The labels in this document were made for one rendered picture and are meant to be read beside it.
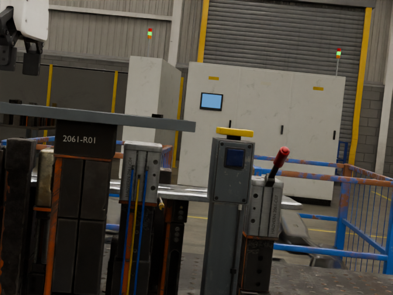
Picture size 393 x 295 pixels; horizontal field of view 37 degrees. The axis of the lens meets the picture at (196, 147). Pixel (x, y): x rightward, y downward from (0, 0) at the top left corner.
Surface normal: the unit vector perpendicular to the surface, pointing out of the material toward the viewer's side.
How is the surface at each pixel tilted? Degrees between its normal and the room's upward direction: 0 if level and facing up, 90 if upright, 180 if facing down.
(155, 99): 90
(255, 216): 90
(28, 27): 89
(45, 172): 90
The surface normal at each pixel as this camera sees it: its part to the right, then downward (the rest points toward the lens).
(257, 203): 0.08, 0.06
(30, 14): 0.97, 0.10
